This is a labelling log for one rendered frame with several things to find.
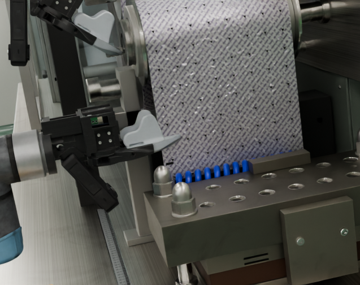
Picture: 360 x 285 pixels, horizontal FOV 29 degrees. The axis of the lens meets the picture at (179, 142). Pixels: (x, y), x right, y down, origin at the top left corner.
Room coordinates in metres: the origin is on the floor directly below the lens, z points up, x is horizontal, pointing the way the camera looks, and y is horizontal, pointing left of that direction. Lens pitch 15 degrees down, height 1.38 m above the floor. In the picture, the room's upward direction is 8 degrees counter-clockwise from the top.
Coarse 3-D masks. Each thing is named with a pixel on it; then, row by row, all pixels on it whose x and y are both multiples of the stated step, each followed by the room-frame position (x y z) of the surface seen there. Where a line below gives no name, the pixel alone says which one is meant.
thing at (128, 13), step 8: (288, 0) 1.14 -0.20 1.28; (128, 8) 1.13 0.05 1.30; (128, 16) 1.13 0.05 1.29; (136, 24) 1.10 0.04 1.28; (136, 32) 1.09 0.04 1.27; (136, 40) 1.09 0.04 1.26; (144, 40) 1.09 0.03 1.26; (136, 48) 1.09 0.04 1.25; (136, 56) 1.10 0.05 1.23; (136, 64) 1.12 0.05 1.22; (136, 72) 1.14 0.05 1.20
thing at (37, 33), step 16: (32, 16) 2.08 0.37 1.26; (32, 32) 2.08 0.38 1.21; (32, 48) 2.08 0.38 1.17; (48, 48) 2.09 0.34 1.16; (80, 48) 2.10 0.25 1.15; (96, 48) 2.11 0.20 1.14; (48, 64) 2.08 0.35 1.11; (80, 64) 2.10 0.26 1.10; (96, 64) 2.11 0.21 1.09; (112, 64) 2.12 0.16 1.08; (48, 80) 2.08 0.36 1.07; (48, 96) 2.08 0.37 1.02; (48, 112) 2.08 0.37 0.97
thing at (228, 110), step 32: (192, 64) 1.10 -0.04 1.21; (224, 64) 1.11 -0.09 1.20; (256, 64) 1.12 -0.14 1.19; (288, 64) 1.13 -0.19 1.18; (160, 96) 1.09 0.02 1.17; (192, 96) 1.10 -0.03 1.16; (224, 96) 1.11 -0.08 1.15; (256, 96) 1.12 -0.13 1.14; (288, 96) 1.12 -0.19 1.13; (192, 128) 1.10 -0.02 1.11; (224, 128) 1.11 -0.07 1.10; (256, 128) 1.11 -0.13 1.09; (288, 128) 1.12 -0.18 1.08; (192, 160) 1.10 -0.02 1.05; (224, 160) 1.10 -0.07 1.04
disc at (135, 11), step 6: (126, 0) 1.18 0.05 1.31; (132, 0) 1.12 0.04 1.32; (132, 6) 1.11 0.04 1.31; (138, 18) 1.09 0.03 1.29; (138, 24) 1.08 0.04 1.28; (138, 30) 1.09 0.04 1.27; (144, 42) 1.08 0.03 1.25; (144, 48) 1.08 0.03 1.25; (144, 54) 1.08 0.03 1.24; (144, 60) 1.08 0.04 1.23; (144, 66) 1.08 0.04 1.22; (144, 72) 1.10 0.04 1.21; (138, 78) 1.18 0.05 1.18; (144, 78) 1.11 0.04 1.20; (144, 84) 1.12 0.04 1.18
